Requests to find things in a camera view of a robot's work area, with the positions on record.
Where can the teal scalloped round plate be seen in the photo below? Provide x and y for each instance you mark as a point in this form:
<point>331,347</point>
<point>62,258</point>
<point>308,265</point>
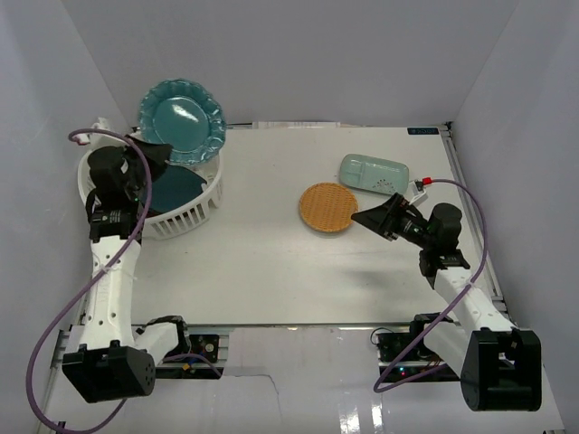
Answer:
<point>185,115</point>

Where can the dark teal square plate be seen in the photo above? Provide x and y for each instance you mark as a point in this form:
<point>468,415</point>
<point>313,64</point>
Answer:
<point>176,187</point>

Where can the orange woven round plate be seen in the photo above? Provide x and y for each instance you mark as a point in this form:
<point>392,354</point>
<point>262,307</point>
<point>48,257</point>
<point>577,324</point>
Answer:
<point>327,207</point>

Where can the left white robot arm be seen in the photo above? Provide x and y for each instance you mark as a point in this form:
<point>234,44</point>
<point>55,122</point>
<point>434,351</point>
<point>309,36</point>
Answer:
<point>114,361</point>

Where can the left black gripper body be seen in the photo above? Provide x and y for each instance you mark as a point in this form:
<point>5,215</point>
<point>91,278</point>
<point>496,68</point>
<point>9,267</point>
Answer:
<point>137,164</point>

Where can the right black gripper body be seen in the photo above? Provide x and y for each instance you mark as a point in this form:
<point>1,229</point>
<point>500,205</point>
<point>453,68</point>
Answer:
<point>414,230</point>

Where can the white plastic dish bin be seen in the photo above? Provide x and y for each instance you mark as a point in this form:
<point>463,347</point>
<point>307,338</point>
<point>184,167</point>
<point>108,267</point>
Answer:
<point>193,214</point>

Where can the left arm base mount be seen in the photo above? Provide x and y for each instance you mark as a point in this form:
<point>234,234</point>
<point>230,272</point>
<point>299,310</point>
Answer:
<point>214,348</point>

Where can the aluminium frame rail right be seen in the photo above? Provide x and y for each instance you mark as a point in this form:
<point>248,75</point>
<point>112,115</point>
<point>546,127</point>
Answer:
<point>487,279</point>

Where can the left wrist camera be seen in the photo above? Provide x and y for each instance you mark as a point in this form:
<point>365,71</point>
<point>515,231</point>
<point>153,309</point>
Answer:
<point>93,140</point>

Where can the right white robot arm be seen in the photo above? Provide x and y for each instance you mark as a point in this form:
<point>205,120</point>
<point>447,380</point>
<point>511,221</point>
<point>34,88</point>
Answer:
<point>498,364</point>

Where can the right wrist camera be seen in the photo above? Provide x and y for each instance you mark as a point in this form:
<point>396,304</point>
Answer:
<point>418,187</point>

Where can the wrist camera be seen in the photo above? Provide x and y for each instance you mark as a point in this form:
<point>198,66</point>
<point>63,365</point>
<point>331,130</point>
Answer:
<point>93,140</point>
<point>418,187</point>

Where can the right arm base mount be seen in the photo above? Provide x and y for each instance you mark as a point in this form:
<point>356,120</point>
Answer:
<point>391,341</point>

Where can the light green rectangular plate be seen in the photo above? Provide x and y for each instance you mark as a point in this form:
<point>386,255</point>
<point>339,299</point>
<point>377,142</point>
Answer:
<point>373,174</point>

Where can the blue label sticker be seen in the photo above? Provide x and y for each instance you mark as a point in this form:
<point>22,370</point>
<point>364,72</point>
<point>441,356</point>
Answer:
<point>423,131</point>

